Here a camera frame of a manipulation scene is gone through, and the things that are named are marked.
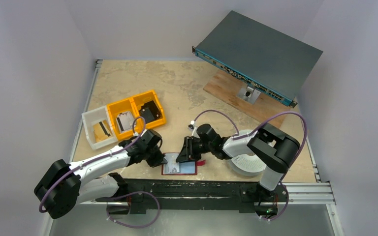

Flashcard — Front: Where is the grey metal plate in bin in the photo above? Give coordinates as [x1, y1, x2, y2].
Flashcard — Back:
[116, 111, 137, 133]

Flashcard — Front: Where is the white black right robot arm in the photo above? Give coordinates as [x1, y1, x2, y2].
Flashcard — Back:
[176, 123, 301, 200]

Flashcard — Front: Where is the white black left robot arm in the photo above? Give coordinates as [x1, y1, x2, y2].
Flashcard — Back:
[33, 129, 166, 219]

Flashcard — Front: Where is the white VIP credit card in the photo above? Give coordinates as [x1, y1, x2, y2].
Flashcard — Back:
[162, 161, 180, 175]

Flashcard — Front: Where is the black square part in bin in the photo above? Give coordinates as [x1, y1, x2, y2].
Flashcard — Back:
[139, 101, 161, 124]

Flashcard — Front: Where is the grey metal bracket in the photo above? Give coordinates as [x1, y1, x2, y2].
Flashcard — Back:
[237, 85, 261, 104]

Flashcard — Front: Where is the gold card with black stripe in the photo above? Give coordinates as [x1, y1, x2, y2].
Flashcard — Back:
[93, 119, 113, 143]

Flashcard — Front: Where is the wooden board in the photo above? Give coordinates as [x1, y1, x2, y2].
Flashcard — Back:
[201, 69, 294, 128]

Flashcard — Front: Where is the grey blue network switch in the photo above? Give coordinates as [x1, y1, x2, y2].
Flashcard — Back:
[192, 10, 323, 108]

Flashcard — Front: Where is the white plastic bin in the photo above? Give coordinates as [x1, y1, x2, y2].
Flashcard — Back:
[82, 106, 118, 150]

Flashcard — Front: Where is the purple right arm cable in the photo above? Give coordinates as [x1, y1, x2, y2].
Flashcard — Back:
[190, 110, 308, 222]

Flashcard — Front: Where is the white filament spool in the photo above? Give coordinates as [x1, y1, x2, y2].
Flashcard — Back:
[223, 136, 266, 177]

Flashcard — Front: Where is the yellow double compartment bin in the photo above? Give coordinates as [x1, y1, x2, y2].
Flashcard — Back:
[107, 90, 167, 141]

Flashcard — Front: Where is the red leather card holder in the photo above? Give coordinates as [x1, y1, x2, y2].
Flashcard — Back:
[161, 152, 206, 176]

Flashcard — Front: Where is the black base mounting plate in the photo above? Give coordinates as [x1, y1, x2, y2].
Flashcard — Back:
[96, 176, 288, 216]

